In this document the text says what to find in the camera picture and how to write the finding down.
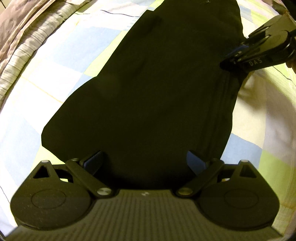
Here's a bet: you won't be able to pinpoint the black trousers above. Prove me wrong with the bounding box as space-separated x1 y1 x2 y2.
41 1 246 190

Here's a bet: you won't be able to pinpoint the checkered bed sheet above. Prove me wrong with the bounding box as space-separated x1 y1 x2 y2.
1 1 295 235

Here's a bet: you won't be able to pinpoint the white striped duvet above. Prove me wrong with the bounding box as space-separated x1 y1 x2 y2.
1 1 89 106

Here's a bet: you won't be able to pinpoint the pink folded cloth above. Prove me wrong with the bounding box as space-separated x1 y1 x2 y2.
1 1 54 61

